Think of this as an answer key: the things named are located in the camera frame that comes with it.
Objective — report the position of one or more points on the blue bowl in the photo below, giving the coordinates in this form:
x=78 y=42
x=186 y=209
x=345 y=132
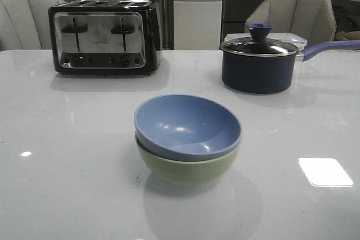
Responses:
x=186 y=128

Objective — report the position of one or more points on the green bowl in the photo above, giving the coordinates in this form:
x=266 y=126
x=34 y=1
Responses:
x=188 y=172

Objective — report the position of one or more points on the dark blue saucepan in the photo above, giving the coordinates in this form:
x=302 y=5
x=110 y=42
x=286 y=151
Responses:
x=267 y=75

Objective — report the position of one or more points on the glass pot lid blue knob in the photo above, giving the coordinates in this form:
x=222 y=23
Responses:
x=258 y=44

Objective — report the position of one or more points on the white cabinet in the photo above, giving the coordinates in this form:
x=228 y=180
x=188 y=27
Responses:
x=197 y=24

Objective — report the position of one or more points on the black and chrome toaster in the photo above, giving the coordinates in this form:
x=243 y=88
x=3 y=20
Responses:
x=104 y=37

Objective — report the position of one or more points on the clear plastic container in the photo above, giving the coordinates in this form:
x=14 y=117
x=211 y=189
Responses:
x=285 y=37

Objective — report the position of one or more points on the beige armchair right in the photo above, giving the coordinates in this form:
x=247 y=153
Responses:
x=312 y=20

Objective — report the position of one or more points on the beige armchair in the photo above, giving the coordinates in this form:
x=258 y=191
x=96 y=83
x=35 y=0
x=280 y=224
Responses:
x=312 y=20
x=25 y=24

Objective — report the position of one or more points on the beige armchair left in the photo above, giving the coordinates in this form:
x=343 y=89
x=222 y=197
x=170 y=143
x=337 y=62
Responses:
x=25 y=24

